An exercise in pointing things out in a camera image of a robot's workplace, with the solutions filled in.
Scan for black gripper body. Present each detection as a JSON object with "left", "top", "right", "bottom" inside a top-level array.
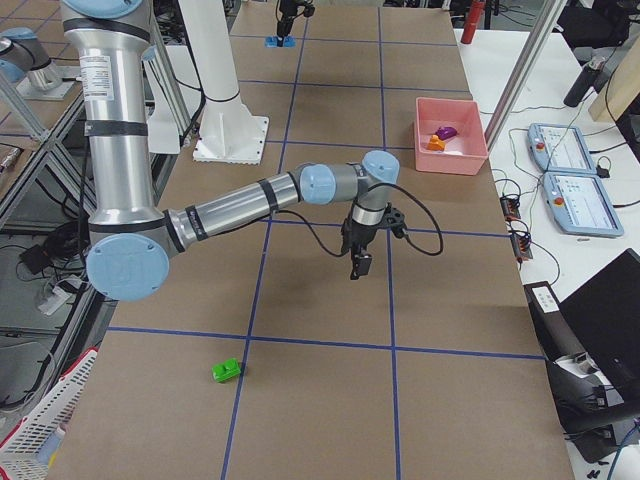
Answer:
[
  {"left": 277, "top": 0, "right": 315, "bottom": 20},
  {"left": 341, "top": 219, "right": 379, "bottom": 256}
]

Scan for long blue toy block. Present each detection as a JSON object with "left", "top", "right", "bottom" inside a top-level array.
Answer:
[{"left": 264, "top": 35, "right": 296, "bottom": 48}]

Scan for orange toy block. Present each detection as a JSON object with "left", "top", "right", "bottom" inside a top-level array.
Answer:
[{"left": 427, "top": 135, "right": 446, "bottom": 152}]

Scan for purple toy block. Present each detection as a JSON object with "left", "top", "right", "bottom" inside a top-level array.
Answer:
[{"left": 435, "top": 126, "right": 458, "bottom": 140}]

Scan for green toy block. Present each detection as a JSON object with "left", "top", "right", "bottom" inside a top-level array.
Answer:
[{"left": 211, "top": 358, "right": 242, "bottom": 383}]

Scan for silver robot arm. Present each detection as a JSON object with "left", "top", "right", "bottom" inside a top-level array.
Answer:
[{"left": 61, "top": 1, "right": 400, "bottom": 301}]

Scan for pink plastic box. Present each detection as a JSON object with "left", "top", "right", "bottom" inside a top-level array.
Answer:
[{"left": 414, "top": 97, "right": 488, "bottom": 176}]

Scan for red cylinder bottle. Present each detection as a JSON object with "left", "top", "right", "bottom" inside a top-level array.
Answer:
[{"left": 460, "top": 0, "right": 486, "bottom": 45}]

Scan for upper teach pendant tablet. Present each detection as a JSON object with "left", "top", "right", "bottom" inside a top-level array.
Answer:
[{"left": 527, "top": 123, "right": 596, "bottom": 174}]

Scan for teach pendant tablet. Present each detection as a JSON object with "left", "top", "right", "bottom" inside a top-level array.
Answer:
[
  {"left": 527, "top": 123, "right": 596, "bottom": 174},
  {"left": 542, "top": 171, "right": 624, "bottom": 238}
]

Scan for lower teach pendant tablet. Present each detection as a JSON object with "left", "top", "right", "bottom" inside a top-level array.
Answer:
[{"left": 542, "top": 171, "right": 624, "bottom": 238}]

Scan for black laptop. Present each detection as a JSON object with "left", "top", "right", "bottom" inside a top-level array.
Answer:
[{"left": 560, "top": 248, "right": 639, "bottom": 400}]

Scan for black water bottle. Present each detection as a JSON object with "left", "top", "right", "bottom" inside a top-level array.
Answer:
[{"left": 563, "top": 55, "right": 607, "bottom": 107}]

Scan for white plastic basket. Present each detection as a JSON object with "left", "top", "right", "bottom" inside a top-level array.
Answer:
[{"left": 1, "top": 347, "right": 98, "bottom": 479}]

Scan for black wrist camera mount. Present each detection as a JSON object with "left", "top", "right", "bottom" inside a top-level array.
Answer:
[{"left": 382, "top": 203, "right": 407, "bottom": 239}]

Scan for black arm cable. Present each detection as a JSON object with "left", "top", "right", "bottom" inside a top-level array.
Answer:
[{"left": 272, "top": 182, "right": 445, "bottom": 259}]

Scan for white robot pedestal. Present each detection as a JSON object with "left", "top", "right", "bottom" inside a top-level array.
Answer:
[{"left": 179, "top": 0, "right": 269, "bottom": 165}]

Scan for aluminium frame post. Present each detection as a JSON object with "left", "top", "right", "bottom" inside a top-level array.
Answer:
[{"left": 485, "top": 0, "right": 566, "bottom": 152}]

